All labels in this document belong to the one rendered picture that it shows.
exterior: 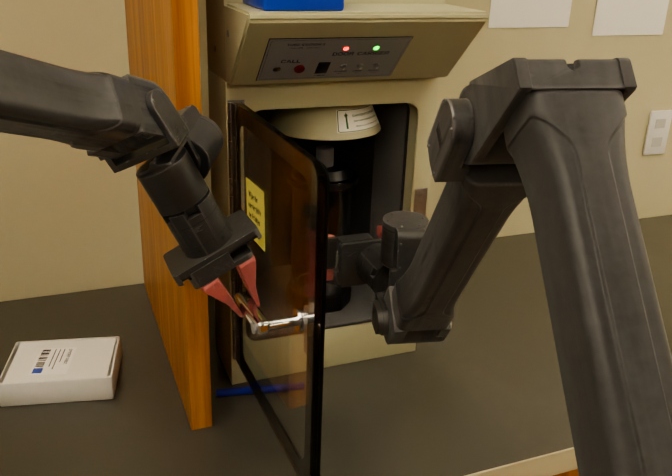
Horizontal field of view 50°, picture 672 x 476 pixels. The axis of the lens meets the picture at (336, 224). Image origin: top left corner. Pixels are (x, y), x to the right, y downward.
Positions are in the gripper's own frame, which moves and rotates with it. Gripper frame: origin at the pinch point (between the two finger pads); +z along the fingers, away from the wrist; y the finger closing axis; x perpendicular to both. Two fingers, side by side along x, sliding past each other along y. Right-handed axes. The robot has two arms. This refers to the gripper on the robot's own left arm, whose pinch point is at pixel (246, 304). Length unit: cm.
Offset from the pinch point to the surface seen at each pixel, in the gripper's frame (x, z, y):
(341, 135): -23.0, -2.2, -24.6
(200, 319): -13.5, 6.3, 6.0
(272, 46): -13.2, -21.0, -18.6
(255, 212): -10.1, -4.6, -6.9
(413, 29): -10.9, -14.9, -35.5
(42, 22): -65, -30, 4
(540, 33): -63, 18, -87
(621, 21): -63, 25, -108
